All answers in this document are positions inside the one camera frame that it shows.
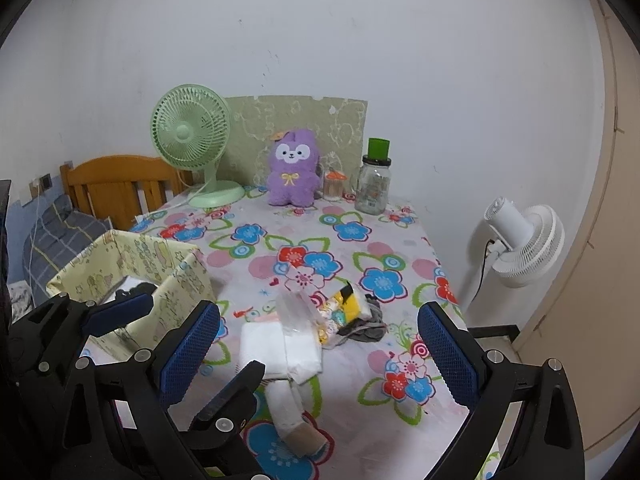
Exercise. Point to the yellow patterned storage box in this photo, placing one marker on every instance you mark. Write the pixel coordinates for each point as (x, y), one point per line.
(150, 255)

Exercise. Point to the white fabric roll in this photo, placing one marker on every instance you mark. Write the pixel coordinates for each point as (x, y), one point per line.
(285, 405)

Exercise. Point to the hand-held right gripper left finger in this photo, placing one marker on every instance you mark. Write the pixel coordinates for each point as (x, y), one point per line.
(190, 355)

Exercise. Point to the floral tablecloth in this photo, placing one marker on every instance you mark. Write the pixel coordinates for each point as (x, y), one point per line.
(280, 230)

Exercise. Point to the clear glass cup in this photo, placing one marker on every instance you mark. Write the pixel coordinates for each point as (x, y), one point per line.
(351, 190)

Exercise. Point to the white circulator fan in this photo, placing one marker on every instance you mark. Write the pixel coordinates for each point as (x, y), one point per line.
(530, 245)

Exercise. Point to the purple plush toy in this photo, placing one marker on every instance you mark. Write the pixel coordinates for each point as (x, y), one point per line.
(292, 180)

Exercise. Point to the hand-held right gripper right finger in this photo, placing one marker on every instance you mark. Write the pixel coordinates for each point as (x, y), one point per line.
(447, 355)

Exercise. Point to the yellow printed packet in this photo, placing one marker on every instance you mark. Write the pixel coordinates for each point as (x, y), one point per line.
(345, 310)

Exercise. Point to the white tissue pack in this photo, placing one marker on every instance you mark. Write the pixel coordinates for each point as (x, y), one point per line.
(260, 345)
(302, 355)

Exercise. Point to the green patterned board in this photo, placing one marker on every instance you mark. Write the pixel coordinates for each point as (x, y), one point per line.
(320, 125)

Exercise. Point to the glass bottle with green cap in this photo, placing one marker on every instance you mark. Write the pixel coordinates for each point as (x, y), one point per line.
(372, 190)

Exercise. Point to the clear plastic bag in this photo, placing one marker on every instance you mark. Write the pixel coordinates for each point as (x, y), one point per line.
(297, 310)

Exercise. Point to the grey plaid pillow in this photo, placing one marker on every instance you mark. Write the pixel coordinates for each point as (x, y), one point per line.
(55, 240)

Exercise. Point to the glass jar with orange lid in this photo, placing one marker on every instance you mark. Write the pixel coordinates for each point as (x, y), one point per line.
(334, 190)

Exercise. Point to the beige door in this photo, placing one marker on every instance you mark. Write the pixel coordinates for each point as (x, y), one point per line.
(600, 260)

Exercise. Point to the green desk fan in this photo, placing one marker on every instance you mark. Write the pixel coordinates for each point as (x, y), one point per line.
(185, 132)

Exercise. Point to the wooden bed headboard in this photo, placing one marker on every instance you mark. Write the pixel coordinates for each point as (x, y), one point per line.
(120, 175)

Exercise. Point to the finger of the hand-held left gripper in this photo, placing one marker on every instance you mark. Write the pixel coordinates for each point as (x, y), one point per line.
(120, 312)
(232, 397)

